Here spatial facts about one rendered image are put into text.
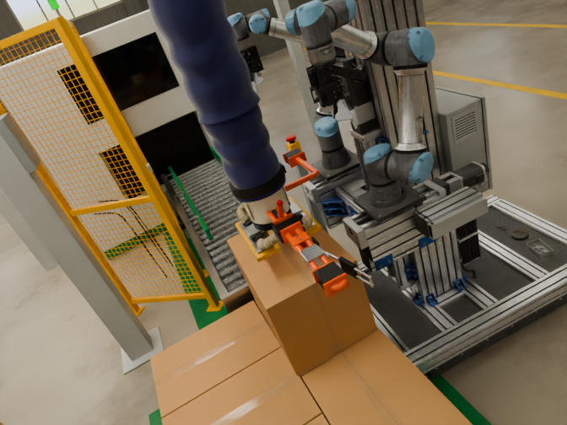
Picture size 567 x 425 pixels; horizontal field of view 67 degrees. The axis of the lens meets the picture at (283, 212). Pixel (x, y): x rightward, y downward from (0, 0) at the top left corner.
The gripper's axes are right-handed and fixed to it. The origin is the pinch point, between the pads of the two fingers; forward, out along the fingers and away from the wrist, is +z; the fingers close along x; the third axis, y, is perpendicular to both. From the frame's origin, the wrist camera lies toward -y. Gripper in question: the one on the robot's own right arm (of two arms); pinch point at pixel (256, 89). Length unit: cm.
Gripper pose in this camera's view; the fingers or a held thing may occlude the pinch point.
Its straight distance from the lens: 222.7
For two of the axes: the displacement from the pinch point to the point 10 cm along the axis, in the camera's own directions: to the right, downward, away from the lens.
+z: 3.1, 8.1, 4.9
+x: -1.1, -4.8, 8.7
